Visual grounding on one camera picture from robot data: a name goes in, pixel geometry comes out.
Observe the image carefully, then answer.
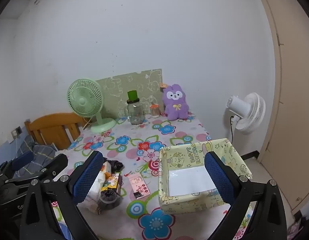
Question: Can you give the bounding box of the white standing fan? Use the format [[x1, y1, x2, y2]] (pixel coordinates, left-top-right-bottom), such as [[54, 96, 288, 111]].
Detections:
[[226, 92, 266, 155]]

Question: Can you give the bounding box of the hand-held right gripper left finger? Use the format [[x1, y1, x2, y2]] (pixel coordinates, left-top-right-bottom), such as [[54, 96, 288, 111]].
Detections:
[[20, 151, 104, 240]]

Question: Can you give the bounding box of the green orange printed tissue pack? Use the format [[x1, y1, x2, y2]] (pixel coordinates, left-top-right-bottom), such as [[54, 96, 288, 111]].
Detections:
[[99, 161, 112, 179]]

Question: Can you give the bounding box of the clear plastic bag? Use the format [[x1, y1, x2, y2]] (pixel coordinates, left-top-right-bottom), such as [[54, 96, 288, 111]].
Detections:
[[83, 195, 103, 215]]

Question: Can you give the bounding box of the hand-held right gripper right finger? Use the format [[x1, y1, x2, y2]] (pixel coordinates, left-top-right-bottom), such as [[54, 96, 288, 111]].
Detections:
[[204, 151, 287, 240]]

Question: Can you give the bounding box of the beige door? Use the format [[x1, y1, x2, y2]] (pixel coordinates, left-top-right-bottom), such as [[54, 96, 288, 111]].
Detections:
[[254, 0, 309, 213]]

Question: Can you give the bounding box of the small orange-lid toothpick jar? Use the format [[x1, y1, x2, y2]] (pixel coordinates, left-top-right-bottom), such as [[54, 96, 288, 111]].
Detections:
[[150, 103, 160, 118]]

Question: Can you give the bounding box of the purple plush bunny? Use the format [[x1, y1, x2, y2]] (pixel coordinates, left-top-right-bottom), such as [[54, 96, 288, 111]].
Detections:
[[159, 82, 190, 120]]

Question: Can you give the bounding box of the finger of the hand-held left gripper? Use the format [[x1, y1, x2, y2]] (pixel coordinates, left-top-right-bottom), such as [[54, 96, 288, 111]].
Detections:
[[0, 152, 35, 180], [10, 153, 69, 184]]

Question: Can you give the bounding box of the floral tablecloth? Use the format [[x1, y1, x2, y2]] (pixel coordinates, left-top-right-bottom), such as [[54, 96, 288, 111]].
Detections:
[[51, 109, 255, 240]]

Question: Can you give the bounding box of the green patterned board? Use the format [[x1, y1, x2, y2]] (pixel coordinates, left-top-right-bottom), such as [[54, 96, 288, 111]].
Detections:
[[96, 68, 163, 119]]

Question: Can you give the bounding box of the black fan cable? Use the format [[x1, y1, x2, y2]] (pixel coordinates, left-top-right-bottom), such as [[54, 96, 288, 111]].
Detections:
[[229, 116, 235, 146]]

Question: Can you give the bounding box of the glass jar with green lid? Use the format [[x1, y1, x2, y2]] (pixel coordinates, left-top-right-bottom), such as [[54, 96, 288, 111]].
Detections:
[[127, 90, 144, 125]]

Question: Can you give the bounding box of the red white snack packet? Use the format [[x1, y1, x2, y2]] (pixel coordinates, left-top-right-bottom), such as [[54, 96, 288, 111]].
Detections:
[[127, 173, 152, 200]]

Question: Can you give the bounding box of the green desk fan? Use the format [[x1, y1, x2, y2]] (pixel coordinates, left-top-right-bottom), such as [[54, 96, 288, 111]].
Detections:
[[67, 78, 117, 133]]

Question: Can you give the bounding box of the yellow cartoon fabric storage box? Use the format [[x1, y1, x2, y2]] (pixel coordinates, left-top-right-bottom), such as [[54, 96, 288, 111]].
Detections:
[[158, 138, 253, 215]]

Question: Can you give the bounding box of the cartoon animal snack packet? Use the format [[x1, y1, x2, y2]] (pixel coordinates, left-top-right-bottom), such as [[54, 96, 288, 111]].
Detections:
[[102, 173, 122, 193]]

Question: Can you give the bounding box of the white cloth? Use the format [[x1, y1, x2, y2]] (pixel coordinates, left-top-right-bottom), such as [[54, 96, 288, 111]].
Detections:
[[87, 172, 106, 204]]

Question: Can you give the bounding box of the black hair accessory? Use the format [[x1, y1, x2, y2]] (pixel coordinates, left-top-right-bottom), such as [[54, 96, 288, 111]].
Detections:
[[99, 189, 121, 215]]

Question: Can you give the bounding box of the grey plaid blanket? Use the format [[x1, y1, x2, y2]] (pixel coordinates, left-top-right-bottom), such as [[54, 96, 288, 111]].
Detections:
[[0, 135, 57, 178]]

